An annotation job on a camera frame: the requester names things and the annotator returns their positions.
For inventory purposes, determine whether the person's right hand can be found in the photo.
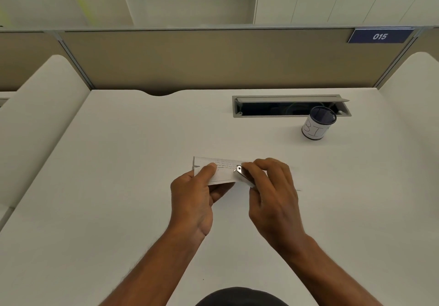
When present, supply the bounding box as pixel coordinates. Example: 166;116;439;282
241;158;308;252

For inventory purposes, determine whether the person's left hand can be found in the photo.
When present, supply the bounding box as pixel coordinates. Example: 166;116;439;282
170;163;237;238

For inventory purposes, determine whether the small silver metal tool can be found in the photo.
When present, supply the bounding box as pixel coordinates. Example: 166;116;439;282
233;165;257;189

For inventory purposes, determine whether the white paper slip with writing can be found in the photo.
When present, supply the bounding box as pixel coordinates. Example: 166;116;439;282
192;156;248;184

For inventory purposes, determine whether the person's left forearm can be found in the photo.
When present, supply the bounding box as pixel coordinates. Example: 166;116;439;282
102;226;207;306

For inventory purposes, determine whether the person's right forearm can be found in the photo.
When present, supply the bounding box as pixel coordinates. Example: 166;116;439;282
274;234;384;306

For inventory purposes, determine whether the dark can with white label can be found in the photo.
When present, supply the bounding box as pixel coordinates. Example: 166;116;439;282
301;106;337;141

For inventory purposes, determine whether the wide beige partition panel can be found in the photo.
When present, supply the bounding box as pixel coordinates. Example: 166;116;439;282
56;27;425;96

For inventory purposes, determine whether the person's black shirt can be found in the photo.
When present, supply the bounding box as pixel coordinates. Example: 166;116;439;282
195;287;291;306

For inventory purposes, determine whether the white open shelf unit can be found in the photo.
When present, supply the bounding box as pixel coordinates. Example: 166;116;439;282
116;0;260;27

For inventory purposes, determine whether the white side divider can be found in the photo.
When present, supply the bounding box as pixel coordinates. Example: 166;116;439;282
377;52;439;167
0;54;92;211

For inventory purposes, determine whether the blue desk number sign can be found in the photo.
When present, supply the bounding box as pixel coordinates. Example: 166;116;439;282
347;28;416;44

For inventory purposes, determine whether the grey desk cable tray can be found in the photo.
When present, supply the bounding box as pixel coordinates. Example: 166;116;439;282
232;94;352;118

